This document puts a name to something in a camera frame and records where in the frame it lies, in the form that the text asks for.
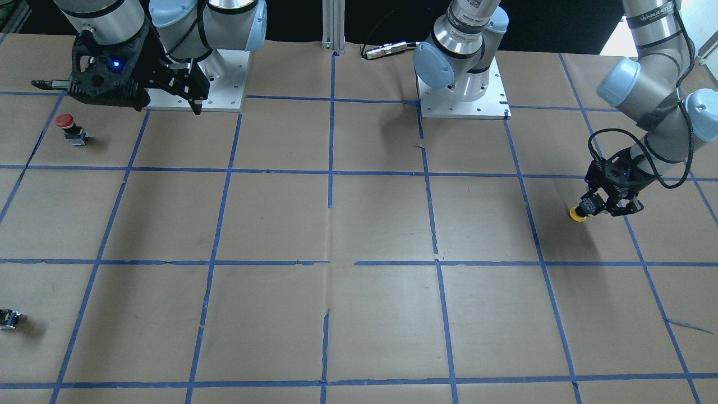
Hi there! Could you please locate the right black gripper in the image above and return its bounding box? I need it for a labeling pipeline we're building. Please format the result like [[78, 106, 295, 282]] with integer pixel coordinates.
[[30, 22, 210, 115]]

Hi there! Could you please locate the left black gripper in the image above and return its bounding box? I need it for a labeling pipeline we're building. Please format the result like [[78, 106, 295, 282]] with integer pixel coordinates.
[[581, 148, 656, 217]]

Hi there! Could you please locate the yellow push button switch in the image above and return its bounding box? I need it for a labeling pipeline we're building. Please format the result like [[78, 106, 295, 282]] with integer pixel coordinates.
[[569, 199, 598, 223]]

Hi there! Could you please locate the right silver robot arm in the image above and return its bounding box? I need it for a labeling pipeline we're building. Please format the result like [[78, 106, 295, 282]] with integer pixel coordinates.
[[31, 1, 268, 114]]

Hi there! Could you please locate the red push button switch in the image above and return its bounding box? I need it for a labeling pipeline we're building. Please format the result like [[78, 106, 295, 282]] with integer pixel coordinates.
[[54, 113, 88, 146]]

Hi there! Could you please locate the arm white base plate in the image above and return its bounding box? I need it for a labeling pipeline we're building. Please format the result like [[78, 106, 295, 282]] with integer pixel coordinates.
[[146, 49, 254, 113], [416, 57, 512, 120]]

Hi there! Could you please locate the aluminium frame post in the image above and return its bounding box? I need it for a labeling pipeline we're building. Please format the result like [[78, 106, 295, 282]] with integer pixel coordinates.
[[321, 0, 346, 53]]

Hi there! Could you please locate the green push button switch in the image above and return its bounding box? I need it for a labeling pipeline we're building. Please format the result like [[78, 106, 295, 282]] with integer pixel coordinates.
[[1, 309, 22, 330]]

